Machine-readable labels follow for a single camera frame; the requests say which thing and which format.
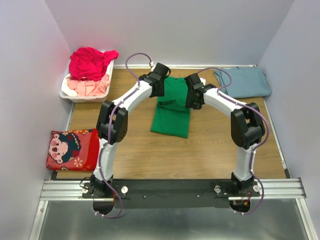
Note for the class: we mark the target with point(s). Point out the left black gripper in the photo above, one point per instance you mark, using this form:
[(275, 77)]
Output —
[(161, 92)]

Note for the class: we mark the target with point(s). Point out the red cartoon folded cloth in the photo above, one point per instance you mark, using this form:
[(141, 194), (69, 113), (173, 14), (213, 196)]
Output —
[(73, 150)]

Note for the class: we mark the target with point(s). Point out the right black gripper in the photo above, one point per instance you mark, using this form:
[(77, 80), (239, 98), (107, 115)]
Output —
[(188, 103)]

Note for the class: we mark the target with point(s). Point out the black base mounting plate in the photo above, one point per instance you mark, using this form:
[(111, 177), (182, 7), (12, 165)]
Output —
[(170, 193)]

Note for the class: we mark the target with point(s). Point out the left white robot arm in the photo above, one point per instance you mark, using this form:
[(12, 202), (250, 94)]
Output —
[(112, 123)]

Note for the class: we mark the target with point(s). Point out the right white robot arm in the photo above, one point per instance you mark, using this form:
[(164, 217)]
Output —
[(246, 130)]

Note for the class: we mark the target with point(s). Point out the green t-shirt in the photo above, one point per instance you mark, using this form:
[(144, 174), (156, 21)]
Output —
[(171, 116)]

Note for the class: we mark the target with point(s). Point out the aluminium rail frame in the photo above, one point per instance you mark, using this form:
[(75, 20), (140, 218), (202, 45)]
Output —
[(279, 213)]

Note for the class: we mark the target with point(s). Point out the pink t-shirt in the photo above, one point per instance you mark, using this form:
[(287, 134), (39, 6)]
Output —
[(89, 88)]

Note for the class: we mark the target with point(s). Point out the folded blue t-shirt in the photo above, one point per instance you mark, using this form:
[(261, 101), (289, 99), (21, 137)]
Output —
[(247, 82)]

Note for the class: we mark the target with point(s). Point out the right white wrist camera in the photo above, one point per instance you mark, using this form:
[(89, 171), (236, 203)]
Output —
[(203, 81)]

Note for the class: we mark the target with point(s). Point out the white plastic bin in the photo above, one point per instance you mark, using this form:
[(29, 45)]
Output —
[(91, 99)]

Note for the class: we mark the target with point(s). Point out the magenta t-shirt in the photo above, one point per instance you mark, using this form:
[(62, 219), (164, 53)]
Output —
[(87, 63)]

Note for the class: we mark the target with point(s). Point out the white cloth in bin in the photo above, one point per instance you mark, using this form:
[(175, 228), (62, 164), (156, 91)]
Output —
[(66, 90)]

